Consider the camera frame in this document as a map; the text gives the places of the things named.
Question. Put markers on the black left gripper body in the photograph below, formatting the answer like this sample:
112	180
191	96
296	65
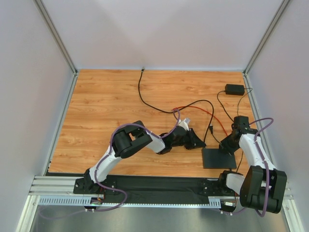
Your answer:
190	138

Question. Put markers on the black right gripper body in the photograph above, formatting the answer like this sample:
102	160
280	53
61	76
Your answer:
226	144

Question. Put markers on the black network switch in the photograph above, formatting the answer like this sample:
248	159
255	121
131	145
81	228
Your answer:
214	158

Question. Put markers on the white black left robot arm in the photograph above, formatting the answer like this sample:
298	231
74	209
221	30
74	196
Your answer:
129	139

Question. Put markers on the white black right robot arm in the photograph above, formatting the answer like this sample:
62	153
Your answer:
263	187

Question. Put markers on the black base mat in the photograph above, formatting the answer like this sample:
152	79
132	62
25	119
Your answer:
169	190

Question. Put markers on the black power adapter brick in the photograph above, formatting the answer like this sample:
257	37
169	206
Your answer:
233	89

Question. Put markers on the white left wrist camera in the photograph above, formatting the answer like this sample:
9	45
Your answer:
184	123

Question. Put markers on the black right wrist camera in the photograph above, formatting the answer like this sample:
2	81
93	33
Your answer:
240	123

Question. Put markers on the slotted grey cable duct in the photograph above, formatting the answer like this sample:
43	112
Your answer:
91	201

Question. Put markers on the right aluminium frame post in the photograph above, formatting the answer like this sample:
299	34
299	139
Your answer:
271	27

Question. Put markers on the aluminium frame post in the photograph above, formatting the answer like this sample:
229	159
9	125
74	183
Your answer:
271	27
49	22

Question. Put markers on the aluminium front rail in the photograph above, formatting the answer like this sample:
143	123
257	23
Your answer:
53	185

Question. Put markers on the left aluminium frame post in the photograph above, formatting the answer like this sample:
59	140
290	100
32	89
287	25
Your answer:
49	22

